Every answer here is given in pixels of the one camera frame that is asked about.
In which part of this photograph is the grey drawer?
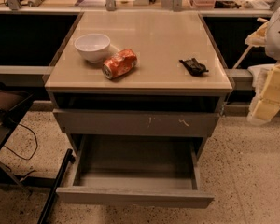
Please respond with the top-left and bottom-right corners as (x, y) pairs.
(57, 135), (214, 209)
(53, 109), (218, 137)

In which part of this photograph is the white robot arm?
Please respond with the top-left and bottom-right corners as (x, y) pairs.
(245, 7), (280, 125)

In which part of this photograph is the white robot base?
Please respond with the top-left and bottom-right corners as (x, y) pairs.
(247, 63), (274, 88)

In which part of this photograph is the grey drawer cabinet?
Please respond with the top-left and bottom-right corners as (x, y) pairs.
(46, 10), (232, 152)

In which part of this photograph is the grey top drawer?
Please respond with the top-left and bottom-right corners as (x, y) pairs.
(53, 109), (218, 137)

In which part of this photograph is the white stick with tip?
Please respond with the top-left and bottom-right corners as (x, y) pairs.
(232, 17), (269, 69)

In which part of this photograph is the crumpled black snack bag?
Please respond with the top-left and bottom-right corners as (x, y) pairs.
(180, 58), (207, 77)

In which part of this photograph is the crushed orange soda can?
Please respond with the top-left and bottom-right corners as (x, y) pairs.
(102, 49), (137, 79)

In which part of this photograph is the white ceramic bowl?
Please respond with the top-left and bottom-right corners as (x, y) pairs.
(74, 34), (110, 63)

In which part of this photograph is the black metal bar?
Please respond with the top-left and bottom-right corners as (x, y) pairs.
(37, 148), (75, 224)

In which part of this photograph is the black floor cable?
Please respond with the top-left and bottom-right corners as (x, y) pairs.
(3, 121), (39, 161)

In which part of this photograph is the black chair frame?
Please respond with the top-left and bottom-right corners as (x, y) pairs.
(0, 90), (34, 189)

